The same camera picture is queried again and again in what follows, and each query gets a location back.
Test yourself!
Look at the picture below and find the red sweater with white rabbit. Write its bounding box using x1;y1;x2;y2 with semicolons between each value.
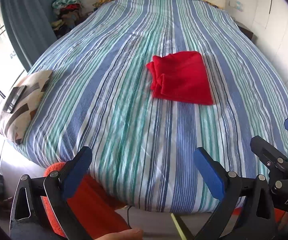
146;51;213;105

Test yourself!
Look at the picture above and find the pile of clothes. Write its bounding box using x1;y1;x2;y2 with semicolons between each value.
51;0;83;39

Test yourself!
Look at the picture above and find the person's hand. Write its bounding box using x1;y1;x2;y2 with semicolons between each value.
96;229;143;240

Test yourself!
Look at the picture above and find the orange fluffy rug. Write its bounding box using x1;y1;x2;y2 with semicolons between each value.
41;161;132;239

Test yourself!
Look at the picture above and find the green bed leg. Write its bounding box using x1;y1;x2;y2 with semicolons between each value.
170;213;194;240

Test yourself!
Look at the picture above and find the patterned beige brown pillow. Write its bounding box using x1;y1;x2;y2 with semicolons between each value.
0;70;53;145

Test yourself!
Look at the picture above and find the black rectangular device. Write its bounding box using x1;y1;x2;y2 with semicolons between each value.
3;86;27;113

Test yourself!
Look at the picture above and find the white wardrobe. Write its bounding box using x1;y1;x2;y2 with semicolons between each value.
252;0;288;86

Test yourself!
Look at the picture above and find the dark nightstand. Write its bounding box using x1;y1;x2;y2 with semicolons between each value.
235;21;253;40

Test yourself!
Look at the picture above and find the blue green striped bedspread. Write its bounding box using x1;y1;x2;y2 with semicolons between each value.
16;0;288;213

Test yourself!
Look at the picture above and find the teal curtain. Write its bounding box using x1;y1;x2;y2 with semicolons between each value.
0;0;57;72

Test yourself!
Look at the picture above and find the black cable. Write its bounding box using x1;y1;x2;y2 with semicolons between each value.
126;204;133;230

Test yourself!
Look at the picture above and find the wall socket panel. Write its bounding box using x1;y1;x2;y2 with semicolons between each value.
228;0;243;12

